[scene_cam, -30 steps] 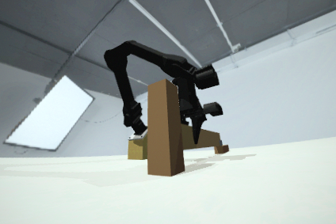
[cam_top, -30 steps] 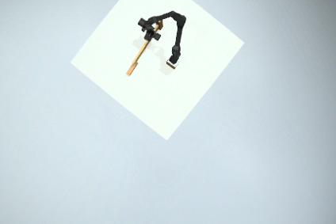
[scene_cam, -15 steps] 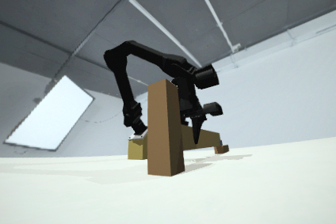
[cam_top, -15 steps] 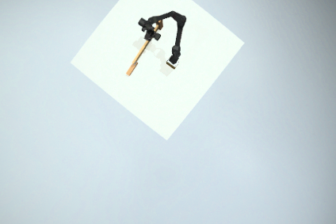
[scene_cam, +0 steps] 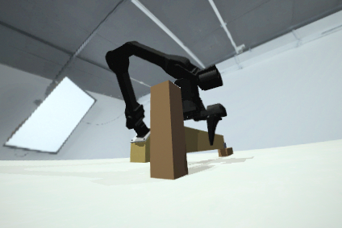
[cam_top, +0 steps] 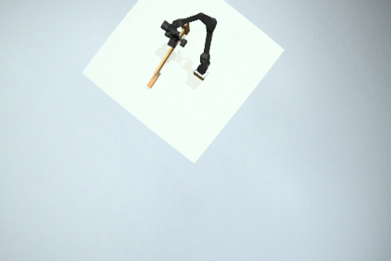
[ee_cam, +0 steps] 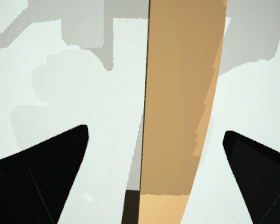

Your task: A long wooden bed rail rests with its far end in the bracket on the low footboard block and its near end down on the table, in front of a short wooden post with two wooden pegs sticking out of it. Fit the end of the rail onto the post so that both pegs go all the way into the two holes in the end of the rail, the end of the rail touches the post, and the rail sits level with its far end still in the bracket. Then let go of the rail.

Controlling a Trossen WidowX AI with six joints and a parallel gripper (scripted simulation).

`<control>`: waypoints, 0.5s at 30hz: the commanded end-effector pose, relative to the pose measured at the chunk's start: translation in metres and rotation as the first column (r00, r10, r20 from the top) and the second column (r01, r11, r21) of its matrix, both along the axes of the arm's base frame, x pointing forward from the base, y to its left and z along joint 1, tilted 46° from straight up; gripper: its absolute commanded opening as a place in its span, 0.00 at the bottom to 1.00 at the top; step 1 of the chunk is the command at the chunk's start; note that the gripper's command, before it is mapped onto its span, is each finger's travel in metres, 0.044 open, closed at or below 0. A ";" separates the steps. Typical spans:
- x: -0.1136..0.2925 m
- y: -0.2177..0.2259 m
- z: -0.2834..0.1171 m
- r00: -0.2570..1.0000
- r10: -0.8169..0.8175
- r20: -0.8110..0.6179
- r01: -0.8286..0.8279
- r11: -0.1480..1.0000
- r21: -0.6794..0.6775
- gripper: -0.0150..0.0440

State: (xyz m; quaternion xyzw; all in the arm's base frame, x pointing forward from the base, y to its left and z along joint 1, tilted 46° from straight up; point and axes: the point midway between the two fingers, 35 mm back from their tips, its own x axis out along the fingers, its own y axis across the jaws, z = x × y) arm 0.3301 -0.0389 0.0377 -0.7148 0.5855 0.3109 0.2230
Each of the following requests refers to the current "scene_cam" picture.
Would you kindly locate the long tan wooden rail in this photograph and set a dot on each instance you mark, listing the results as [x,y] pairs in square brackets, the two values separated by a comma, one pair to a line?
[197,140]

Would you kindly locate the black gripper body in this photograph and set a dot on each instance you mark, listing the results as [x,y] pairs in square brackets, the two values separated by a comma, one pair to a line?
[191,105]

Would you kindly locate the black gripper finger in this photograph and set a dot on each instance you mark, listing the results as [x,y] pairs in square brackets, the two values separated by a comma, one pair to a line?
[212,123]

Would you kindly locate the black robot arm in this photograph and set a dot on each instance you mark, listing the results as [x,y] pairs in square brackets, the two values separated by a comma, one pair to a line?
[189,77]

